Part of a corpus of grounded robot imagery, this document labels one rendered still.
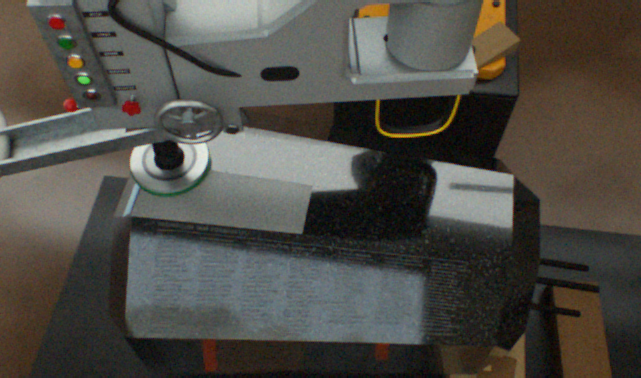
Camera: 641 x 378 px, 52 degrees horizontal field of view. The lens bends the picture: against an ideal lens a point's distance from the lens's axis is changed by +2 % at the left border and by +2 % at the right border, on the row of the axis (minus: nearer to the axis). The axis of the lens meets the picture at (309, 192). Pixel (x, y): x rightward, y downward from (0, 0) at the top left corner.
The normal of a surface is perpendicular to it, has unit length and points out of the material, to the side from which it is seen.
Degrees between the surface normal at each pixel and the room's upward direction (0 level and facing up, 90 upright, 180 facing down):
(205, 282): 45
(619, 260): 0
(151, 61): 90
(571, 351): 0
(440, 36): 90
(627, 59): 0
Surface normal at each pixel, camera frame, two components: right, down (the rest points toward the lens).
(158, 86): 0.06, 0.85
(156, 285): -0.10, 0.22
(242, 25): -0.09, -0.52
